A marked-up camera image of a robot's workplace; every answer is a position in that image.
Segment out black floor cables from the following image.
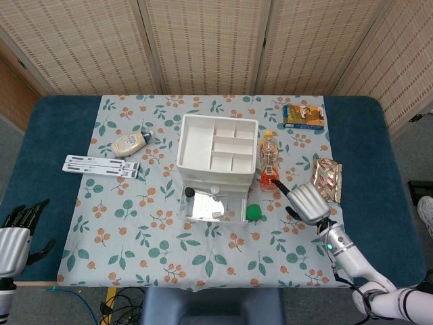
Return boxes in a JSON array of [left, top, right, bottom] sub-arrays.
[[99, 286, 147, 325]]

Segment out orange drink bottle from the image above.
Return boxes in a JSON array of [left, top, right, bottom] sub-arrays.
[[259, 130, 281, 193]]

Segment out blue table cover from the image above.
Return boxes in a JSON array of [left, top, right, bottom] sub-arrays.
[[0, 95, 424, 289]]

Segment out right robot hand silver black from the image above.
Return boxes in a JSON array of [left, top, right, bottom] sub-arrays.
[[272, 179, 332, 226]]

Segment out gold red foil packet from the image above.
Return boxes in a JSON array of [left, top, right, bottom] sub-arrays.
[[309, 157, 342, 204]]

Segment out green ball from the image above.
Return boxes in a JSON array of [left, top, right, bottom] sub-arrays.
[[246, 203, 263, 221]]

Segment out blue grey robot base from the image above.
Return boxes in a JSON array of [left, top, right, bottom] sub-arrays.
[[141, 287, 286, 325]]

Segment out woven folding screen panel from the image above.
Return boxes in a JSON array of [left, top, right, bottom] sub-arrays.
[[0, 0, 152, 98], [256, 0, 390, 98], [333, 0, 433, 139], [138, 0, 271, 95]]

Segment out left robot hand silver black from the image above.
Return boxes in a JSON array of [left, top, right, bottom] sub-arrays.
[[0, 198, 57, 277]]

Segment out yellow blue snack box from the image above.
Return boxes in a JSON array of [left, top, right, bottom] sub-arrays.
[[282, 104, 326, 129]]

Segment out beige squeeze sauce bottle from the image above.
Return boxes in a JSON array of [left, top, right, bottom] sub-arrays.
[[110, 130, 155, 158]]

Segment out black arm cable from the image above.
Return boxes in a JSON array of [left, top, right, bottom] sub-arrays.
[[329, 250, 376, 321]]

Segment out white toothbrush package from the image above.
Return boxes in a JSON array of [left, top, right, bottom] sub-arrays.
[[66, 154, 141, 170]]

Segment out white drawer organizer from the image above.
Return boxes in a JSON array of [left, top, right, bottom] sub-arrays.
[[176, 114, 260, 194]]

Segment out blue floor cable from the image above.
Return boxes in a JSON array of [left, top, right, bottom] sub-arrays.
[[45, 286, 99, 325]]

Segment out yellow floor tape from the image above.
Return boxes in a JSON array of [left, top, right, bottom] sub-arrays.
[[104, 286, 118, 325]]

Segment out white shoe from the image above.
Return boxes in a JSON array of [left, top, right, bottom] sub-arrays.
[[418, 196, 433, 238]]

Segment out black floor object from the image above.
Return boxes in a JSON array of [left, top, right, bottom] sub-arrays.
[[407, 180, 433, 204]]

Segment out floral tablecloth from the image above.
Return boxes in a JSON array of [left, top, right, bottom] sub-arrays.
[[55, 94, 355, 292]]

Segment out white folding stand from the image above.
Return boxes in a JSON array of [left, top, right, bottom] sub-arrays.
[[62, 162, 139, 179]]

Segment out wooden door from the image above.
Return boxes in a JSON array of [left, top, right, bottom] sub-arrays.
[[0, 50, 41, 133]]

